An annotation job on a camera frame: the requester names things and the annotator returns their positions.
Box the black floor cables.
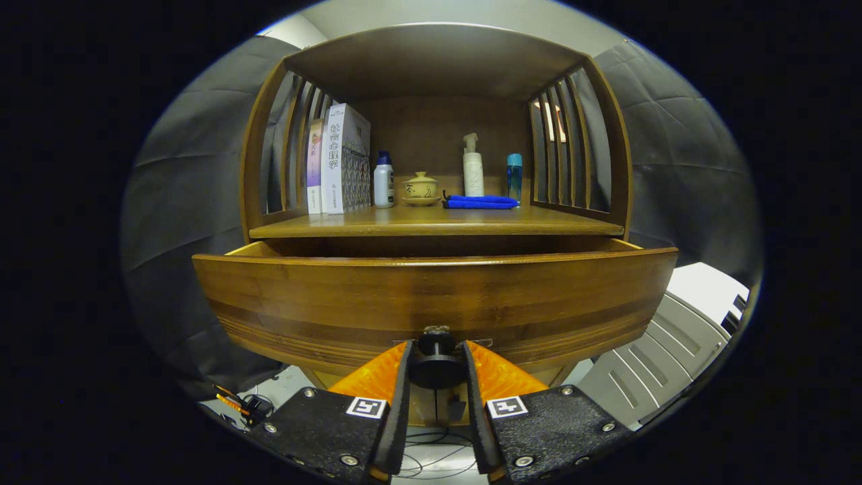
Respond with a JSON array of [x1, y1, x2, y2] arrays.
[[397, 424, 486, 482]]

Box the black backdrop cloth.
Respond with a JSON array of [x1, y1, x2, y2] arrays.
[[120, 35, 765, 401]]

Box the white storage unit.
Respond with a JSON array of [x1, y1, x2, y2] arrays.
[[576, 263, 750, 432]]

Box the wooden countertop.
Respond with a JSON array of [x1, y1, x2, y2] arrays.
[[249, 204, 625, 238]]

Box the wooden drawer with black knob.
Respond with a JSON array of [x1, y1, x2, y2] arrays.
[[192, 237, 679, 390]]

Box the blue folded cloth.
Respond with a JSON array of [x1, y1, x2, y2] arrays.
[[442, 192, 520, 210]]

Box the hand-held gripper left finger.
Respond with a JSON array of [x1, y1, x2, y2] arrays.
[[246, 340, 413, 484]]

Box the wooden cabinet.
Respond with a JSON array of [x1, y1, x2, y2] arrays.
[[239, 22, 634, 426]]

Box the white pump bottle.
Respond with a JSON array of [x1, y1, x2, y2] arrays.
[[462, 133, 485, 197]]

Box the purple book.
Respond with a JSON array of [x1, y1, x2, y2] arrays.
[[306, 119, 325, 215]]

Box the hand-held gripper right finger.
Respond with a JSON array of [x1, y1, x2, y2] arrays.
[[461, 340, 634, 484]]

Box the wooden cabinet door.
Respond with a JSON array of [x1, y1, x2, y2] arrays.
[[411, 387, 437, 426], [436, 387, 467, 426]]

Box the white bottle with blue cap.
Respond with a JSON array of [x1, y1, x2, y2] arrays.
[[373, 151, 395, 209]]

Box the white book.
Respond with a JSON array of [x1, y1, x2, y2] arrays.
[[321, 103, 372, 215]]

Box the orange and black tool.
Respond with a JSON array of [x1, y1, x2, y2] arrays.
[[214, 384, 251, 417]]

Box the blue transparent bottle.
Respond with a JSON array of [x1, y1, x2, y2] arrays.
[[506, 153, 523, 203]]

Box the yellow lidded teacup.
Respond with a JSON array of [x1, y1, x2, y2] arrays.
[[402, 171, 442, 207]]

